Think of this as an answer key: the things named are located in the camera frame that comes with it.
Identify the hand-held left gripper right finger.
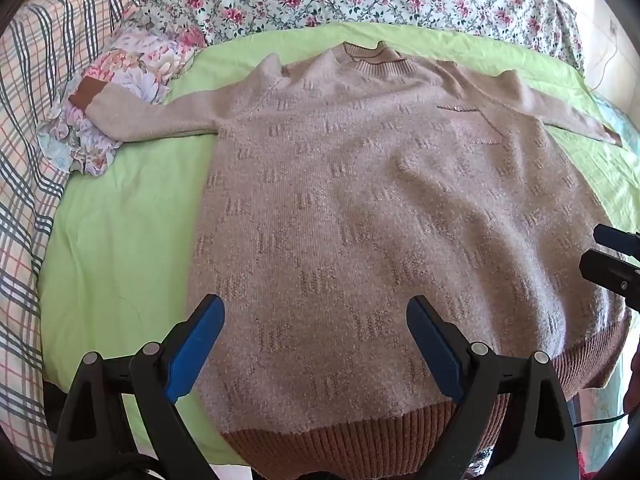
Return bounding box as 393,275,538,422
406,295,583,480

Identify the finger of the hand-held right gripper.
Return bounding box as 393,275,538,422
579,249,640,306
593,224,640,257

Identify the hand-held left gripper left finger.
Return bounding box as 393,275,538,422
50,294,225,480

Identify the beige knitted sweater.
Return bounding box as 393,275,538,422
69,42,633,478

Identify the light green bed sheet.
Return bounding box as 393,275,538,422
37,21,640,466

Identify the plaid checked quilt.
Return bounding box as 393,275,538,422
0,0,151,476

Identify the pastel floral ruffled cloth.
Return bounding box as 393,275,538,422
37,27,206,177

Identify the black cable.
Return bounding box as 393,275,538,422
574,407,633,429

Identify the white cable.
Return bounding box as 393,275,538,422
589,19,621,92

